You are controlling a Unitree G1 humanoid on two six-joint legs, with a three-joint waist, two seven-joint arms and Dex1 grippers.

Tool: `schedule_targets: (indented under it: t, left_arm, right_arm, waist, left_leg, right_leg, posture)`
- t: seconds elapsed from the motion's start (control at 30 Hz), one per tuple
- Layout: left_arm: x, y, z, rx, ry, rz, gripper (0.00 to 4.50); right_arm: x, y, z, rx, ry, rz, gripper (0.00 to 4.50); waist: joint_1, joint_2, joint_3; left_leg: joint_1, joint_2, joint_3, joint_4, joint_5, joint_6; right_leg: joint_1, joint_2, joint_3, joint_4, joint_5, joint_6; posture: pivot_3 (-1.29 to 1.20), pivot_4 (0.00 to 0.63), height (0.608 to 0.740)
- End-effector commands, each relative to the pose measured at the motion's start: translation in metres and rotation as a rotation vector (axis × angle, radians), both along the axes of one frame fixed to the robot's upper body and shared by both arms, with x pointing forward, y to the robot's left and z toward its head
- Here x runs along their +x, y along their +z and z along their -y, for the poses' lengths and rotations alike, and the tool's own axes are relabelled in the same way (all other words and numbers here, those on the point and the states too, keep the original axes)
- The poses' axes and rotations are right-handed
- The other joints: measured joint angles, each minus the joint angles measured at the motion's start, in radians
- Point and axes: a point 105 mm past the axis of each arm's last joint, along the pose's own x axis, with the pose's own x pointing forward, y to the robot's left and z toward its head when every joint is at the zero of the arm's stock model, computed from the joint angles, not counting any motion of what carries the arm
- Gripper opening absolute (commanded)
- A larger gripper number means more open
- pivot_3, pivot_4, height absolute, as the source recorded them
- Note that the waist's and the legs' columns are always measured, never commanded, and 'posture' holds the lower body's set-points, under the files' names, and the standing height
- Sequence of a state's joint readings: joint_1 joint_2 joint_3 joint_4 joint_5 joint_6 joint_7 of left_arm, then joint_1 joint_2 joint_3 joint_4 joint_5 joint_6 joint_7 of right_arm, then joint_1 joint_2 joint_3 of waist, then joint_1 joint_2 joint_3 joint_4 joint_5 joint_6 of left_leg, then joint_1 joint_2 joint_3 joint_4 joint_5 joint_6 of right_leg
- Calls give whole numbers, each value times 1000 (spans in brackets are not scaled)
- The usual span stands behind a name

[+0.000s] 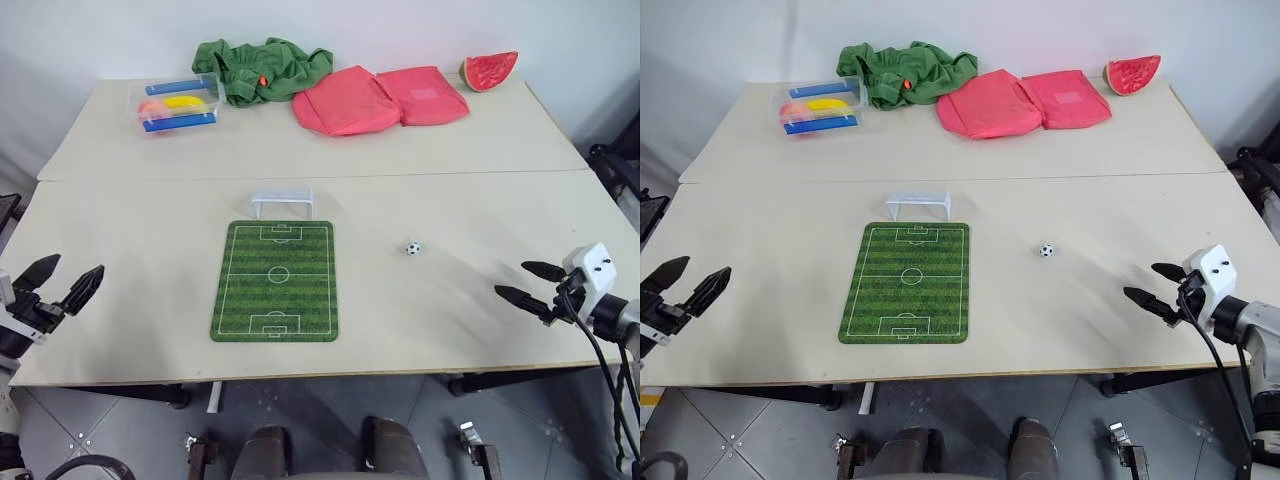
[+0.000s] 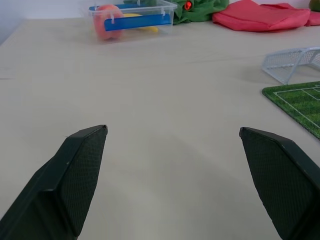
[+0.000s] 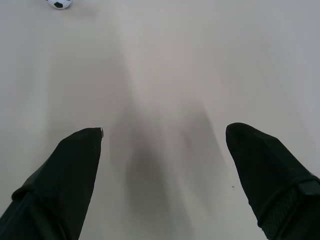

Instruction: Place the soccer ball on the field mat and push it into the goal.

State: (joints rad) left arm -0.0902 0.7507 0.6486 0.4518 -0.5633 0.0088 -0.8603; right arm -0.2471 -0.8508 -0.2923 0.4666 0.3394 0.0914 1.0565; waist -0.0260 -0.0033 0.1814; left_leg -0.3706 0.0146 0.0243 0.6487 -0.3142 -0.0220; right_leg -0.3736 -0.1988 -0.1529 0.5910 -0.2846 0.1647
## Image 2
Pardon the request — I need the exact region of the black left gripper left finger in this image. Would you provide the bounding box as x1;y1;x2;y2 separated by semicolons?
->
0;124;109;240

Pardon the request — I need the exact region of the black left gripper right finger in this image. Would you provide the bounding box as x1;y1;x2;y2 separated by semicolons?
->
238;126;320;240

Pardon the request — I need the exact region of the green soccer field mat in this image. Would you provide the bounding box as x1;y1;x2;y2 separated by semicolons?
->
261;81;320;141

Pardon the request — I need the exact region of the white mini soccer goal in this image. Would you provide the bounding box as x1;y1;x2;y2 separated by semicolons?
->
261;45;320;86

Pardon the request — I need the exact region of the peach fruit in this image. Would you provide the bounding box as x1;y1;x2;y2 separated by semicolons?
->
93;4;124;41

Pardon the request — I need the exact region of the red cloth bag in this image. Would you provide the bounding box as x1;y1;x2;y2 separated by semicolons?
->
211;0;320;33

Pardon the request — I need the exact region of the yellow banana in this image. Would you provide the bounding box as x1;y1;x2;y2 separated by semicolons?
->
123;13;159;33

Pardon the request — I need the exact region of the clear plastic storage box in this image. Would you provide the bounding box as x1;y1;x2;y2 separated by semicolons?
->
88;0;178;45

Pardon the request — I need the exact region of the green cloth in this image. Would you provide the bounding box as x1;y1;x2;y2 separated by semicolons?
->
172;0;230;25

